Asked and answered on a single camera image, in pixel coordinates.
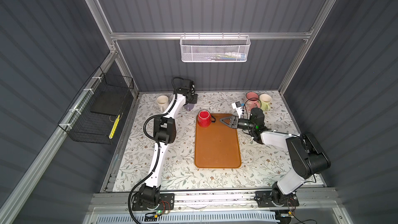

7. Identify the purple mug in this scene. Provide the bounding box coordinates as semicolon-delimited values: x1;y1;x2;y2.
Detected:
183;103;195;112

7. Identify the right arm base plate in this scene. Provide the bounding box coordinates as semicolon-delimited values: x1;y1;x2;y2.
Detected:
254;190;300;207

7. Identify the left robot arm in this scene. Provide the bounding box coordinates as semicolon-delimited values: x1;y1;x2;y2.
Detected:
136;77;198;207

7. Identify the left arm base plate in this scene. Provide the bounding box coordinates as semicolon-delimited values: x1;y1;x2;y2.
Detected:
131;193;175;211

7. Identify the light green mug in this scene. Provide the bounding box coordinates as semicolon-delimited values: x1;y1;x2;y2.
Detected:
259;93;272;111

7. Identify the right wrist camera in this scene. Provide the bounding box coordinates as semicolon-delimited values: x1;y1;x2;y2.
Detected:
231;101;245;118

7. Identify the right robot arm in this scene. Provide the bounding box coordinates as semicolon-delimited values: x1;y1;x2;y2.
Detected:
220;108;331;207

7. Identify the pink patterned mug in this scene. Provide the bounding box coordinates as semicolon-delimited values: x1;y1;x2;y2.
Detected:
245;92;261;114

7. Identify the white slotted cable duct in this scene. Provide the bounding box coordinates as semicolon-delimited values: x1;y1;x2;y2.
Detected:
94;211;280;224

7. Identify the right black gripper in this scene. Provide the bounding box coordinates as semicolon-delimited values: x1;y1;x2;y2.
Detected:
220;117;256;132

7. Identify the yellow marker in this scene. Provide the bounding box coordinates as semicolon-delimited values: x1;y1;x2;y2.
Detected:
108;115;121;140

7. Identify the black wire basket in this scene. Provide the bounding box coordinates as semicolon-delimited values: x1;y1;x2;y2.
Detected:
58;68;135;145

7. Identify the white mug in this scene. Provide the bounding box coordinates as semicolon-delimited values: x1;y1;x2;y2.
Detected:
156;95;170;113

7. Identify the aluminium rail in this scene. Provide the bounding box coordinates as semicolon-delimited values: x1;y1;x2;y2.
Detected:
89;187;341;211

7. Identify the orange plastic tray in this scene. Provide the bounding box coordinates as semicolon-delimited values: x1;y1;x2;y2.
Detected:
194;113;241;169

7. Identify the red mug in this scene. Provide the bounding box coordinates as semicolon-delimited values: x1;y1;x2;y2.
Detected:
197;110;216;128

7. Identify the white wire mesh basket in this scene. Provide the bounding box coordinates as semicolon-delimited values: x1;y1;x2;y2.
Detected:
179;35;251;63

